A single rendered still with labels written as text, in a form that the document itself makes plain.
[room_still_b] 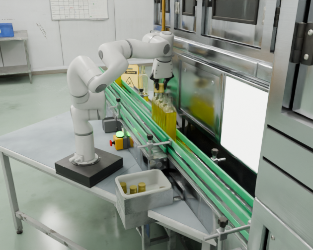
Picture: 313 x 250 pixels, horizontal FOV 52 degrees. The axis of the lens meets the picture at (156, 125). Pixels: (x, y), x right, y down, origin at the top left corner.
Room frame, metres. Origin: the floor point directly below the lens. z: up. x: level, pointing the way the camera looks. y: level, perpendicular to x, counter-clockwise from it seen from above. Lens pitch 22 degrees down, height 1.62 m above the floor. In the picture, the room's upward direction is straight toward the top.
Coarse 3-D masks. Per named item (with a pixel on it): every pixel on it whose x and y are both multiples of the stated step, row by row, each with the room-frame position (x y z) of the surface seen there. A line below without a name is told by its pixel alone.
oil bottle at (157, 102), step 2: (156, 100) 1.63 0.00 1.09; (158, 100) 1.62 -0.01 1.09; (160, 100) 1.61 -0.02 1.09; (162, 100) 1.62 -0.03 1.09; (156, 102) 1.62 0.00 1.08; (158, 102) 1.60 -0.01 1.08; (160, 102) 1.60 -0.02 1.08; (156, 104) 1.61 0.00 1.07; (158, 104) 1.60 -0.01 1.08; (156, 106) 1.61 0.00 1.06; (158, 106) 1.60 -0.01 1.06; (156, 108) 1.61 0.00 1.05; (158, 108) 1.60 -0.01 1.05; (156, 110) 1.61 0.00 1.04; (158, 110) 1.60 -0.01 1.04; (156, 112) 1.61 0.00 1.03; (158, 112) 1.60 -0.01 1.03; (156, 114) 1.61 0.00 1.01; (158, 114) 1.60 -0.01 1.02; (156, 116) 1.61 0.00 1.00; (158, 116) 1.60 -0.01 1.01; (156, 118) 1.61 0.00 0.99; (158, 118) 1.60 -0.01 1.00; (156, 120) 1.61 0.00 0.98; (158, 120) 1.60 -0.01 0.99; (156, 122) 1.61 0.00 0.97; (158, 122) 1.60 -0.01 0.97; (158, 124) 1.60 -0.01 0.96
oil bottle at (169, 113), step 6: (168, 108) 1.50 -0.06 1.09; (174, 108) 1.51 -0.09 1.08; (168, 114) 1.49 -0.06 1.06; (174, 114) 1.50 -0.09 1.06; (168, 120) 1.49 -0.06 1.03; (174, 120) 1.50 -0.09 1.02; (168, 126) 1.49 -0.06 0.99; (174, 126) 1.50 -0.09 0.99; (168, 132) 1.49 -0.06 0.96; (174, 132) 1.50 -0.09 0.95; (174, 138) 1.50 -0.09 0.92
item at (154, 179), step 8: (120, 176) 1.26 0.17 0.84; (128, 176) 1.27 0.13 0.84; (136, 176) 1.28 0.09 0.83; (144, 176) 1.30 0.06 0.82; (152, 176) 1.31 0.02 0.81; (160, 176) 1.29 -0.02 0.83; (128, 184) 1.27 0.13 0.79; (136, 184) 1.28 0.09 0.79; (152, 184) 1.30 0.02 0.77; (160, 184) 1.28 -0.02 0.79; (168, 184) 1.20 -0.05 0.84; (128, 192) 1.24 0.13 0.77; (144, 192) 1.13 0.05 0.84; (152, 192) 1.14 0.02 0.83
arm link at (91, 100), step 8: (72, 96) 1.34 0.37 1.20; (88, 96) 1.38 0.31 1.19; (96, 96) 1.38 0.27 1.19; (104, 96) 1.41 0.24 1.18; (72, 104) 1.40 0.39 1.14; (80, 104) 1.36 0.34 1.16; (88, 104) 1.37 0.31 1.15; (96, 104) 1.38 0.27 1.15; (104, 104) 1.40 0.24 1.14; (104, 112) 1.44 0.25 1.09
